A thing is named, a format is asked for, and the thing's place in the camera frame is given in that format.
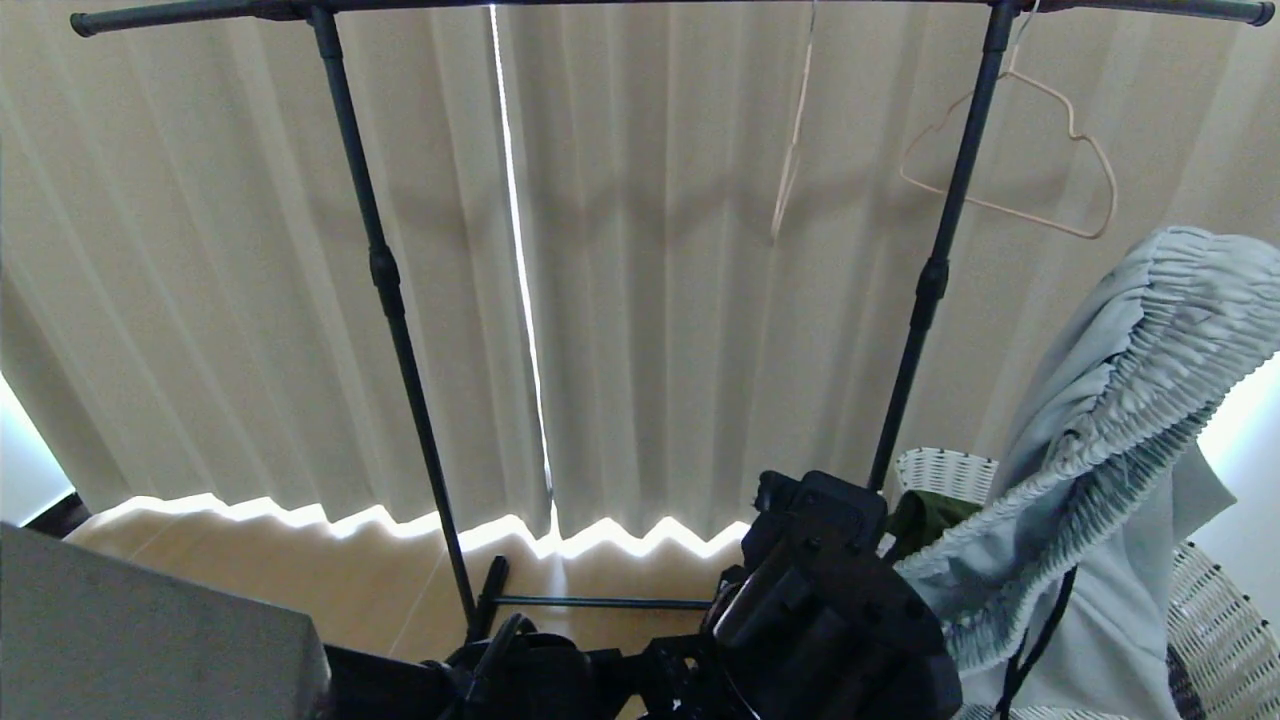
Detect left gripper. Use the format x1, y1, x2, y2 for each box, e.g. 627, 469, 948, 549
700, 545, 963, 720

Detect pale grey shorts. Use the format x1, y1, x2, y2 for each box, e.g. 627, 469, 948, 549
893, 226, 1280, 720

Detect pink clothes hanger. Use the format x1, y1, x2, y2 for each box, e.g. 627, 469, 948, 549
770, 0, 819, 244
898, 0, 1118, 241

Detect white laundry basket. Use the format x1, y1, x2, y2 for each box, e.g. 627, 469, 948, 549
893, 447, 1280, 720

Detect black clothes rack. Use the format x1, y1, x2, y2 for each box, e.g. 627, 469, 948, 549
70, 0, 1251, 643

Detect green garment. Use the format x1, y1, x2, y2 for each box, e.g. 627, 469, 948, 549
885, 490, 983, 563

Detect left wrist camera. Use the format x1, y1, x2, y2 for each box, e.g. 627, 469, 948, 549
742, 470, 889, 576

